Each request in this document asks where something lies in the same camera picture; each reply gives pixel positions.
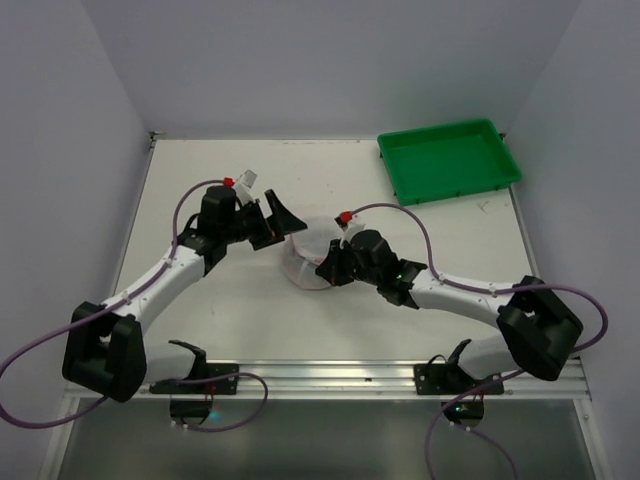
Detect green plastic tray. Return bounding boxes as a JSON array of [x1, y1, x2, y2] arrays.
[[377, 118, 522, 206]]

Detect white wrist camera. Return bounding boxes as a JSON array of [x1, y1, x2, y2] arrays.
[[233, 170, 257, 206], [335, 211, 366, 243]]

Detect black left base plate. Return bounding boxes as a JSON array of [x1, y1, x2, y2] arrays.
[[143, 340, 239, 395]]

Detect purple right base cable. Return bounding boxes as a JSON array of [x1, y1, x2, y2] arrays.
[[423, 374, 518, 480]]

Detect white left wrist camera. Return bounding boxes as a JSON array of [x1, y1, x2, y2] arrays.
[[233, 170, 257, 206]]

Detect aluminium mounting rail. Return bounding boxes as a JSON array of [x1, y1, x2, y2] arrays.
[[207, 360, 590, 401]]

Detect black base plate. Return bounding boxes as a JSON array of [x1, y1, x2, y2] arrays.
[[143, 340, 239, 395], [413, 339, 504, 395]]

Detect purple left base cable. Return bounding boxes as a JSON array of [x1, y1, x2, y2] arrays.
[[169, 370, 271, 433]]

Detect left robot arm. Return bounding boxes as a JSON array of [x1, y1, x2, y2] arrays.
[[62, 181, 307, 402]]

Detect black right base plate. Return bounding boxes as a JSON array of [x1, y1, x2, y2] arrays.
[[413, 339, 504, 395]]

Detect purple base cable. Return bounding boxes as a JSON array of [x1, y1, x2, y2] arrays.
[[169, 370, 271, 433], [423, 374, 518, 480]]

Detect white mesh laundry bag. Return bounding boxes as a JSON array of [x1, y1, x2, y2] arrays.
[[280, 216, 343, 291]]

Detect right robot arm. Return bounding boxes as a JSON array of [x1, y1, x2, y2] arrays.
[[316, 229, 584, 381]]

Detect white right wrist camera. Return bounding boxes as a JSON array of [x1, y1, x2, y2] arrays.
[[335, 211, 366, 243]]

